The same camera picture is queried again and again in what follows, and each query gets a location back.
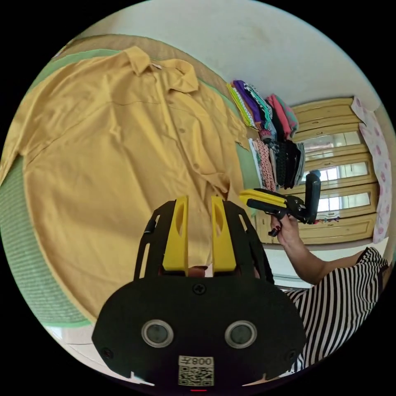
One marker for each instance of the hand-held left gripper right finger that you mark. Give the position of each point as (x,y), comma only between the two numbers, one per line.
(223,247)

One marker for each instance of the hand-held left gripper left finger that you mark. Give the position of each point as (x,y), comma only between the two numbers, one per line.
(176,241)

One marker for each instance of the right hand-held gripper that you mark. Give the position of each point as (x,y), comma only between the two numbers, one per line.
(287,208)

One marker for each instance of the person's right forearm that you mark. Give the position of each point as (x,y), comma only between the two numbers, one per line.
(312,263)

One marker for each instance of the ginger t-shirt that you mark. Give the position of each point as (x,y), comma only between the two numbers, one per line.
(108,161)

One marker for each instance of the person's right hand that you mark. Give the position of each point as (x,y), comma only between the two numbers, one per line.
(286,230)

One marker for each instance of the pile of clothes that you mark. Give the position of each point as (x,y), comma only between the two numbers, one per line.
(278,136)

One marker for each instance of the yellow wooden cupboard with mirrors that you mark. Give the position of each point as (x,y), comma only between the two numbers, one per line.
(337,229)

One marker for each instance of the white curtain with pink flowers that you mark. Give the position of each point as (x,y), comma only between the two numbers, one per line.
(382,179)

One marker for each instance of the person's body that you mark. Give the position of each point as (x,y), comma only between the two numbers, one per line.
(337,306)

